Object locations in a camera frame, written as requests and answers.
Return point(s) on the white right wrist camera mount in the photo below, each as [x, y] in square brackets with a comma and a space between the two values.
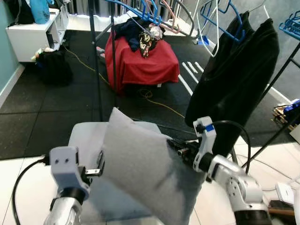
[206, 136]

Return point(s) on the pink clothes hanger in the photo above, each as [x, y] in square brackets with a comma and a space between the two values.
[174, 26]

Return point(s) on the brown wooden brush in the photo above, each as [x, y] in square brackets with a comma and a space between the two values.
[281, 211]

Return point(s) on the blue fabric bag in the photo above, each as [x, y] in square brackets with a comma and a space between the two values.
[40, 11]

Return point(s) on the black backpack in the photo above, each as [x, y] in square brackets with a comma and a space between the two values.
[18, 11]

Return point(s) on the black bag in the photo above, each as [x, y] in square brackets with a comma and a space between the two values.
[55, 68]

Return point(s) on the black hanging garment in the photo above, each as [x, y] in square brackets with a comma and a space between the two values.
[234, 79]

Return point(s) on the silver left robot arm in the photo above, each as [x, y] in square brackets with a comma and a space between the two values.
[63, 211]

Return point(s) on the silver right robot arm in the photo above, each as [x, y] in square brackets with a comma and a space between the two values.
[239, 187]

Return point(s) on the white cabinet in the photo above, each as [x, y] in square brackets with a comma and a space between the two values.
[30, 42]

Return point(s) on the blue clothes hanger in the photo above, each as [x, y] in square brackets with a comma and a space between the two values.
[140, 12]
[233, 32]

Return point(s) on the black metal clothes rack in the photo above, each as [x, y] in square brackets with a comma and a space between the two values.
[96, 70]

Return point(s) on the pile of dark clothes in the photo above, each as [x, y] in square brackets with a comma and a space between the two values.
[133, 33]

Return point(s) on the red cloth covered table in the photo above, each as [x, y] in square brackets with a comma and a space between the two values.
[150, 68]

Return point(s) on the white power adapter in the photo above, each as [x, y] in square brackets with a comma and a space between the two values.
[284, 192]

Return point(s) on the grey fabric pillow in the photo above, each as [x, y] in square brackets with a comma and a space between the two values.
[145, 164]

